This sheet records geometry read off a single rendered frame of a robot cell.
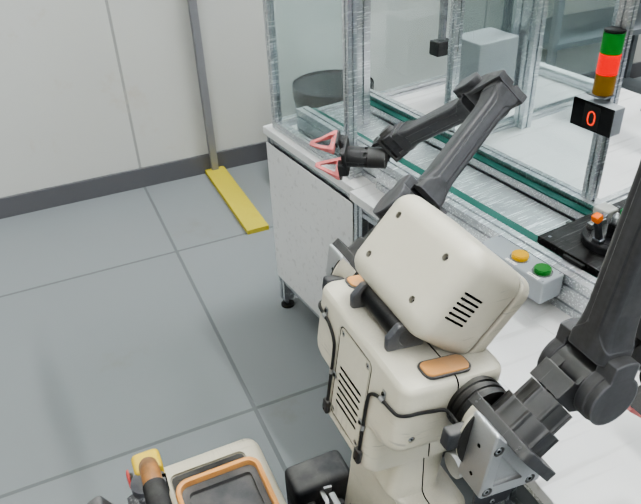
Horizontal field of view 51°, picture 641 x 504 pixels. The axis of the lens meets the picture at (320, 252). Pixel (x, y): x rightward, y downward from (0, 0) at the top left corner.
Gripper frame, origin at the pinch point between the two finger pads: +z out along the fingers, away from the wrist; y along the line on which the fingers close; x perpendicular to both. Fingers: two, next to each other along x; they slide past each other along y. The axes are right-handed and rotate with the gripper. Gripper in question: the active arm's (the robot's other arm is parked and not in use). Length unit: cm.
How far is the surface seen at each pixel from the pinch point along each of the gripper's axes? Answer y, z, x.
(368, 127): -41, -5, -43
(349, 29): 10.2, -4.7, -37.0
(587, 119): 7, -69, -10
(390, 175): -21.8, -18.2, -9.8
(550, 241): -2, -62, 21
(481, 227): -7.1, -45.9, 15.1
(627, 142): -53, -94, -51
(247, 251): -143, 66, -43
